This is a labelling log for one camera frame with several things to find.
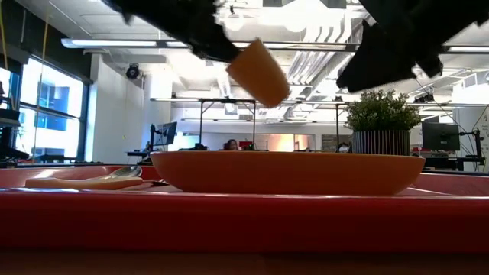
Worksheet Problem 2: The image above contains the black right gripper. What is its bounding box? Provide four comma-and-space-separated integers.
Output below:
335, 0, 489, 93

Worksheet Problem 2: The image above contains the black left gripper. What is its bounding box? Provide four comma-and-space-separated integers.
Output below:
102, 0, 242, 64

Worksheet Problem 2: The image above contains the orange plastic cup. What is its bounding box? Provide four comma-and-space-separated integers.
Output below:
225, 37, 291, 109

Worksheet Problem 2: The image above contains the silver spoon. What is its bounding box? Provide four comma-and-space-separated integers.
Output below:
86, 164, 144, 182

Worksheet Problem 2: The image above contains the tilted computer monitor on arm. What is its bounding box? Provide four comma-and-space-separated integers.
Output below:
149, 121, 179, 153

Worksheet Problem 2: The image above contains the orange shallow plate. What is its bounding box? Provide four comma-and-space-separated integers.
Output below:
150, 150, 426, 197

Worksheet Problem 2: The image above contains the red plastic tray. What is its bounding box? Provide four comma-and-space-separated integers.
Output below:
0, 164, 489, 255

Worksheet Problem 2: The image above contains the green bushy plant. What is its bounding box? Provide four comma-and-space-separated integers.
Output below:
345, 88, 422, 133

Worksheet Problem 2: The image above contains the large dark computer monitor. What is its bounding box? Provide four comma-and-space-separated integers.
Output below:
421, 121, 461, 152

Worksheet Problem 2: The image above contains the striped dark plant pot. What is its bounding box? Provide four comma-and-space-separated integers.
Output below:
351, 130, 411, 157

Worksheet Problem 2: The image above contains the long ceiling light track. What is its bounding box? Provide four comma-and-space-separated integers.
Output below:
60, 37, 489, 54

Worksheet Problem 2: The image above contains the large office window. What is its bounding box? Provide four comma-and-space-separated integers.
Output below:
0, 55, 91, 163

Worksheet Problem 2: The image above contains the black metal rig frame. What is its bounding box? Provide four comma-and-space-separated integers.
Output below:
198, 98, 257, 150

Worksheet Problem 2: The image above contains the black ceiling camera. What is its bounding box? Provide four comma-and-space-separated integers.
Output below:
125, 63, 141, 80

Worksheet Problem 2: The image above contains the yellow hanging cable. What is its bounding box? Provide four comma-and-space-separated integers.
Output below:
31, 15, 50, 163
0, 0, 16, 110

